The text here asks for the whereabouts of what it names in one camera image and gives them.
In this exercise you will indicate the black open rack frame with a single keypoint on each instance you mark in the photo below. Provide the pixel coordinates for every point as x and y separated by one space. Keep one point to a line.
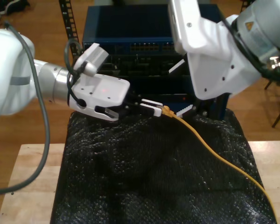
68 21

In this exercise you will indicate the black rack server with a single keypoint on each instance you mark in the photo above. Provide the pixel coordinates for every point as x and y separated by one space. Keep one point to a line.
142 67

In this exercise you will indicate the blue flat base box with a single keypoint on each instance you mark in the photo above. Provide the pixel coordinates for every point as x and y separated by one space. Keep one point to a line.
224 112

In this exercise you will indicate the blue network switch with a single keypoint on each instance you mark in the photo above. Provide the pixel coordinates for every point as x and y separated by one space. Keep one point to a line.
130 23

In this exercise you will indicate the black sneaker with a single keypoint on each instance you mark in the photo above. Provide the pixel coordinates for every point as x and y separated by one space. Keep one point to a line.
14 5

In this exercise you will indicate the black bubble mat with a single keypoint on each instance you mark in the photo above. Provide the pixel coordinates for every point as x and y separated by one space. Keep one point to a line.
130 175

